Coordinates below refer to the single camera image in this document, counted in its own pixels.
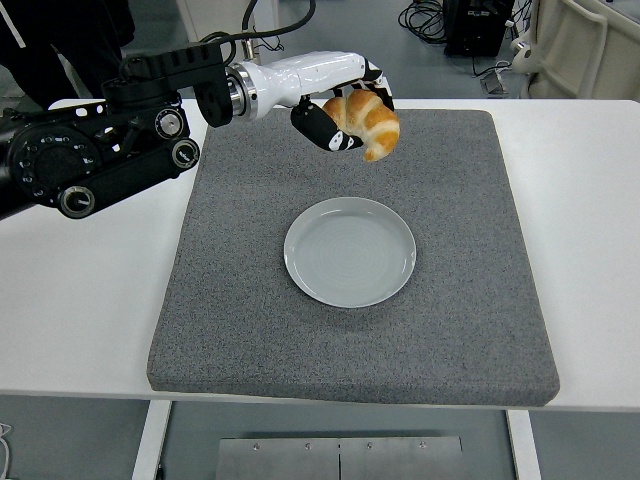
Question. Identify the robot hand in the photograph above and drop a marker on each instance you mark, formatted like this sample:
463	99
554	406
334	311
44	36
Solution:
310	75

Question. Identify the golden croissant bread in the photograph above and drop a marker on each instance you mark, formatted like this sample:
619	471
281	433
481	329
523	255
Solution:
380	125

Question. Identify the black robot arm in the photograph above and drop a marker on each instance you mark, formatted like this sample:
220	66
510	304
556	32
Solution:
125	165

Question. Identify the grey round plate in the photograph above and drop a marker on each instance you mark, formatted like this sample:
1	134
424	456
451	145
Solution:
350	252

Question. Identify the grey metal plate with screws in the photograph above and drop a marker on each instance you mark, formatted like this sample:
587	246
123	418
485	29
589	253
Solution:
340	460

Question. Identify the white cabinet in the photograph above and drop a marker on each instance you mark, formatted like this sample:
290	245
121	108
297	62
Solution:
215	17

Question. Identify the black equipment box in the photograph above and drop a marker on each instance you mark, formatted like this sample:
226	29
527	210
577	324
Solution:
475	30

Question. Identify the grey foot pedal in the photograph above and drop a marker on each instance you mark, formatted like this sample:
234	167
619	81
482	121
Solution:
494	82

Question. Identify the person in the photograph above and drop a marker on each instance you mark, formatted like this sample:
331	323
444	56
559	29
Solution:
75	25

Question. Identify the grey felt mat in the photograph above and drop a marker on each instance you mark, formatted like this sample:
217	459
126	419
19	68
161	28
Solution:
350	350

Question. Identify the cream plastic cart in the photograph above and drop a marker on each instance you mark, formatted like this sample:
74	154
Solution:
590	50

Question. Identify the white table leg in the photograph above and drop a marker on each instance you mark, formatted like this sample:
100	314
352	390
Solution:
150	440
522	445

